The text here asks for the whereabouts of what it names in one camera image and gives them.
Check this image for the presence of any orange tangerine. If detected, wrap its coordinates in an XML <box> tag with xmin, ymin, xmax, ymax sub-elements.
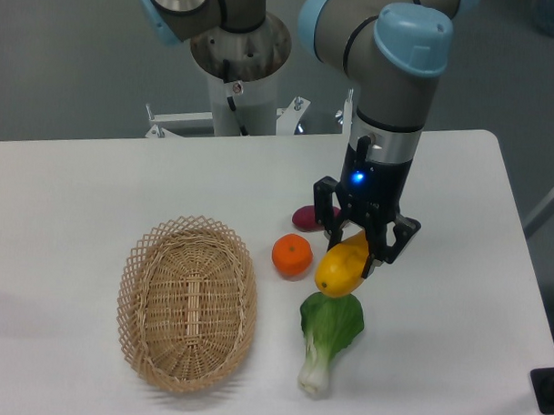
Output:
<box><xmin>271</xmin><ymin>233</ymin><xmax>314</xmax><ymax>278</ymax></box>

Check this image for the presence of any black device at table edge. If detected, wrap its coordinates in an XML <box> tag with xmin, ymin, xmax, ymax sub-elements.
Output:
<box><xmin>529</xmin><ymin>367</ymin><xmax>554</xmax><ymax>415</ymax></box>

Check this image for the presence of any yellow mango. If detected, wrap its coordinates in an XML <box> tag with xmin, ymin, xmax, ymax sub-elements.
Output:
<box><xmin>315</xmin><ymin>230</ymin><xmax>368</xmax><ymax>298</ymax></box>

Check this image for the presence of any oval wicker basket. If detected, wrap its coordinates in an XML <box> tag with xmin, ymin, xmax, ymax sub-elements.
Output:
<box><xmin>117</xmin><ymin>216</ymin><xmax>257</xmax><ymax>394</ymax></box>

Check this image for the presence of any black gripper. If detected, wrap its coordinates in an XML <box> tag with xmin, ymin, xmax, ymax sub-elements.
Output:
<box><xmin>313</xmin><ymin>144</ymin><xmax>421</xmax><ymax>278</ymax></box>

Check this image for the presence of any purple sweet potato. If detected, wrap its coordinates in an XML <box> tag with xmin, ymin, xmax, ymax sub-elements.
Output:
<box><xmin>291</xmin><ymin>205</ymin><xmax>325</xmax><ymax>232</ymax></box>

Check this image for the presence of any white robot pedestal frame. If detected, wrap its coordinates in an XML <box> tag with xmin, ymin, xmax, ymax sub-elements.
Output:
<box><xmin>144</xmin><ymin>70</ymin><xmax>356</xmax><ymax>147</ymax></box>

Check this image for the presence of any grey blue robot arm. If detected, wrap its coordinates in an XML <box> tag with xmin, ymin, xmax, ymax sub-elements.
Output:
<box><xmin>139</xmin><ymin>0</ymin><xmax>478</xmax><ymax>277</ymax></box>

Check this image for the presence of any green bok choy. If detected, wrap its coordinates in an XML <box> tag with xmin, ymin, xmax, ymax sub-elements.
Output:
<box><xmin>297</xmin><ymin>292</ymin><xmax>365</xmax><ymax>395</ymax></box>

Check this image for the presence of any white furniture leg at right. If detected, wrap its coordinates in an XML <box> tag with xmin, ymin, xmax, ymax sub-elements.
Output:
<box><xmin>523</xmin><ymin>186</ymin><xmax>554</xmax><ymax>239</ymax></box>

